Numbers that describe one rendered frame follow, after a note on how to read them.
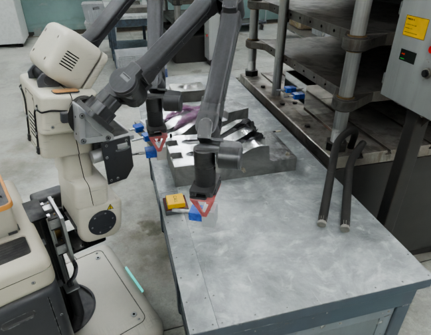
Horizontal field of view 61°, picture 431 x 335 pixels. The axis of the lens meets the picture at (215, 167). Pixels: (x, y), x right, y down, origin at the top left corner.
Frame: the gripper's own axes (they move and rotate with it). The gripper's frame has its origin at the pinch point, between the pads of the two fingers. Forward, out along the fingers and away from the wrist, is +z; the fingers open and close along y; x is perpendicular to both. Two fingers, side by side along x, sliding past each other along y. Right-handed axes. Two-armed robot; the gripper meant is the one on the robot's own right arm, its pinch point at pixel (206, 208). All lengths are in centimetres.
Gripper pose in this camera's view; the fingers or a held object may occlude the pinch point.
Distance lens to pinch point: 105.3
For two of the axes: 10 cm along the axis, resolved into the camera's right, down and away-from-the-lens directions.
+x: -9.7, -1.0, 2.1
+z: 0.2, 8.6, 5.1
